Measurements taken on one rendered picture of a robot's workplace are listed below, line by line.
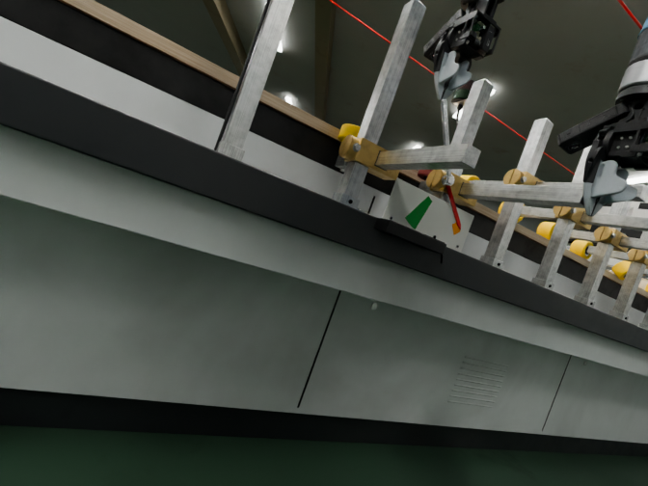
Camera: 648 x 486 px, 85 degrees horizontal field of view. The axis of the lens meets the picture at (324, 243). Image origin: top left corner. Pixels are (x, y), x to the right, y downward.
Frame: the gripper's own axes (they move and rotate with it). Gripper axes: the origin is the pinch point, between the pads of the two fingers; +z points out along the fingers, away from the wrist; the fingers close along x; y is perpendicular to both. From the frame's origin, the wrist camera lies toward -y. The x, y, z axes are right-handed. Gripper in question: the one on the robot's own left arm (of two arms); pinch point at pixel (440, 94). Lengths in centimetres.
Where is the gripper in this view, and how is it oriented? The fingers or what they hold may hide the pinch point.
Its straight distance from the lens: 85.7
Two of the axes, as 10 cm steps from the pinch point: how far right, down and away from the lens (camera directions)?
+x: 8.6, 2.7, 4.4
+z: -3.2, 9.4, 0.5
